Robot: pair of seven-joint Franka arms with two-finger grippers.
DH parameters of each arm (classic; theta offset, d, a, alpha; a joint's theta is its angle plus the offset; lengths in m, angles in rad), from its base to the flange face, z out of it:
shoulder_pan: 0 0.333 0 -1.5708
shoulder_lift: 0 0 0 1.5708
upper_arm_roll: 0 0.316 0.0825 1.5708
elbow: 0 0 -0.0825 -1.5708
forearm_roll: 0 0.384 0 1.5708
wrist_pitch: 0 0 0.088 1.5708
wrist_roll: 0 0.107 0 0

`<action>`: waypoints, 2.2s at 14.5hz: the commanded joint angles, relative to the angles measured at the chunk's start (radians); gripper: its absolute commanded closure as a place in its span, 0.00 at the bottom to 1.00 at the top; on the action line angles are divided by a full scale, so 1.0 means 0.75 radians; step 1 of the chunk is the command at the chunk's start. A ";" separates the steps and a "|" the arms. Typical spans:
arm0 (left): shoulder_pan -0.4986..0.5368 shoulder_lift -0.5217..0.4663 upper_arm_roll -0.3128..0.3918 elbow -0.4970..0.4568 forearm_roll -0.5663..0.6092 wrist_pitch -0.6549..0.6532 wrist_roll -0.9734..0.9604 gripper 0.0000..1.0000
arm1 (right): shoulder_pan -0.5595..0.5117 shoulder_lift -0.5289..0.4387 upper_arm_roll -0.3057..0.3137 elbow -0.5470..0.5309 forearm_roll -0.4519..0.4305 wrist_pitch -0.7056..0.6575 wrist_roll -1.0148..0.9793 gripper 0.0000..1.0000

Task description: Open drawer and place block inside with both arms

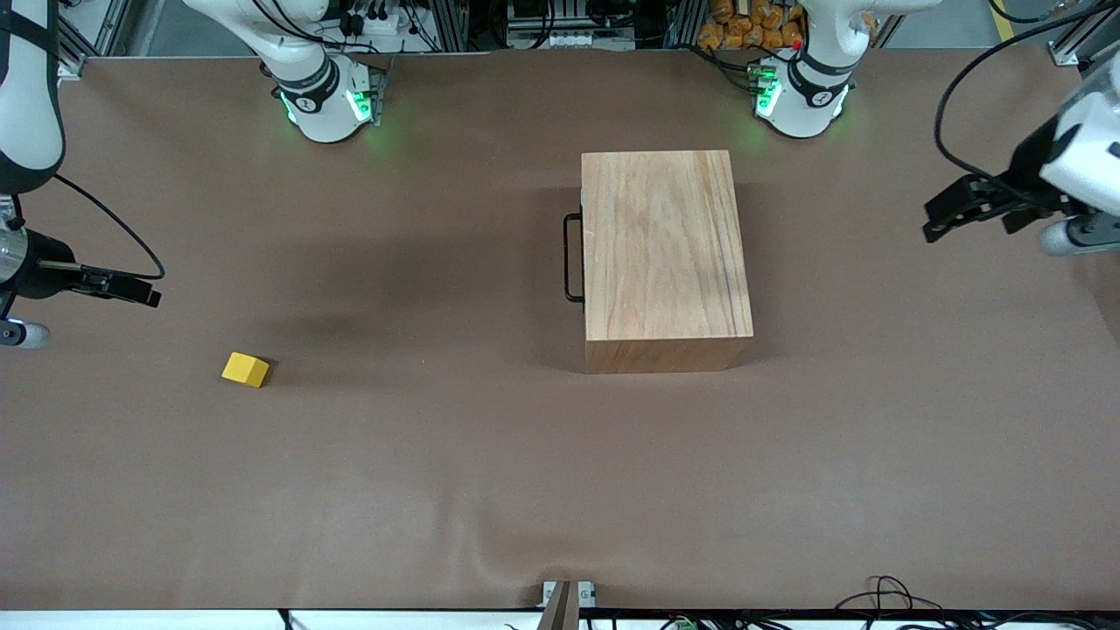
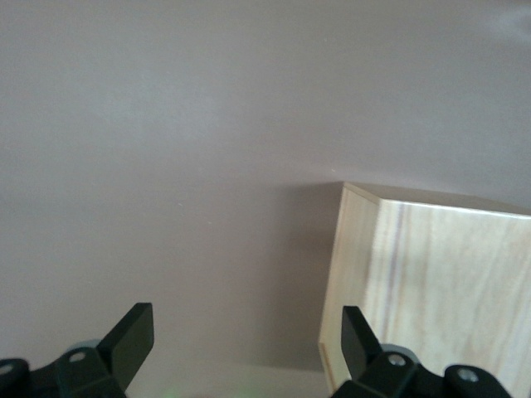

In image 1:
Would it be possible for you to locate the yellow cube block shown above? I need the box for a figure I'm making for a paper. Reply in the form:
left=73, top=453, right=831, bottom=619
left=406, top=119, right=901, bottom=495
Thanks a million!
left=221, top=352, right=271, bottom=389

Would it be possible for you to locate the white-fronted drawer with black handle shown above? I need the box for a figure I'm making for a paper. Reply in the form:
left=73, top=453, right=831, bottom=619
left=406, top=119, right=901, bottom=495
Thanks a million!
left=563, top=186, right=586, bottom=349

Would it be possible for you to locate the wooden drawer cabinet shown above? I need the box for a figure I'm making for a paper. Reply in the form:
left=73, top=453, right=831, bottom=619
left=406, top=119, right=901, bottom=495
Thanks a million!
left=581, top=150, right=755, bottom=375

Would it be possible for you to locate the bag of orange items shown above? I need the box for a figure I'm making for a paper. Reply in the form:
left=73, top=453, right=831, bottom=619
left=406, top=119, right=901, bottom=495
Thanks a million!
left=697, top=0, right=808, bottom=52

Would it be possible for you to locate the white power strip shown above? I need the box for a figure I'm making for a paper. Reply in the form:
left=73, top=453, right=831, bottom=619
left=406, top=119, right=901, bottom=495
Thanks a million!
left=337, top=0, right=395, bottom=40

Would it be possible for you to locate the brown table cover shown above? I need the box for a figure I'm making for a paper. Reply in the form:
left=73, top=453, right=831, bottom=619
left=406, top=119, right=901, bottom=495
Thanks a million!
left=0, top=45, right=1120, bottom=612

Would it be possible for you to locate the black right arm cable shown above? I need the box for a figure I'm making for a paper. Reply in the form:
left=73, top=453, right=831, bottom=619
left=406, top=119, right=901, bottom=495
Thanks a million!
left=52, top=173, right=166, bottom=281

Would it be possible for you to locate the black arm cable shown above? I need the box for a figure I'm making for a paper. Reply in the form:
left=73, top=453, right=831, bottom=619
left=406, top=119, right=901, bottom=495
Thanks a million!
left=933, top=4, right=1120, bottom=183
left=52, top=173, right=166, bottom=281

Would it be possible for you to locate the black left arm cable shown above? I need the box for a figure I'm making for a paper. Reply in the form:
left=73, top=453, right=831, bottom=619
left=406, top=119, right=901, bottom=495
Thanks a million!
left=933, top=4, right=1120, bottom=183

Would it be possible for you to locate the aluminium frame extrusion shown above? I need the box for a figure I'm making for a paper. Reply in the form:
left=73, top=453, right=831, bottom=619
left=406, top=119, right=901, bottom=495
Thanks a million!
left=1048, top=0, right=1120, bottom=67
left=57, top=0, right=132, bottom=80

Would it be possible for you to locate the black cable bundle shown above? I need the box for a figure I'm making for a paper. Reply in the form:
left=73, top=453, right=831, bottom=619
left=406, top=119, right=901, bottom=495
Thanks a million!
left=836, top=575, right=1120, bottom=630

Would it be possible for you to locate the metal table edge bracket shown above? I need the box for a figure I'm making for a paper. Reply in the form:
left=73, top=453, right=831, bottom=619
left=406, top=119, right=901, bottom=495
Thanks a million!
left=540, top=579, right=599, bottom=630

